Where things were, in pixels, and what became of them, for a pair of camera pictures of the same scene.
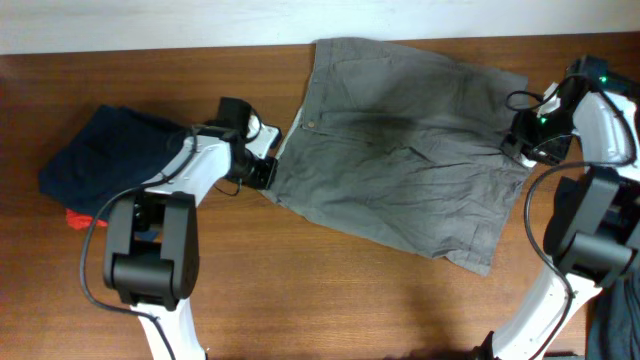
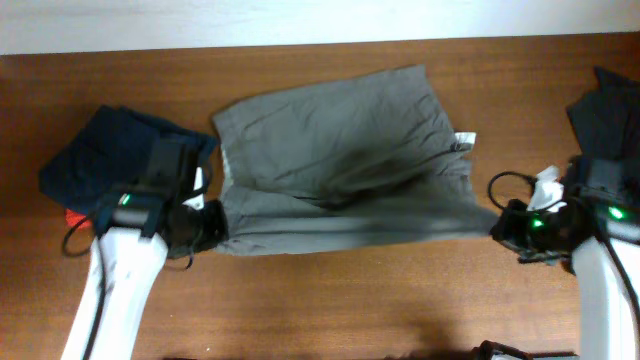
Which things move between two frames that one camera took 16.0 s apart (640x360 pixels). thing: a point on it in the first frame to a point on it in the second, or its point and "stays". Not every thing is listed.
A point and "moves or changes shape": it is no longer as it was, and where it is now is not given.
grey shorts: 403,145 moves or changes shape
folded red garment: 80,221 stays
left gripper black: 263,178 to 218,231
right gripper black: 520,129 to 506,231
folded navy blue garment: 117,151 stays
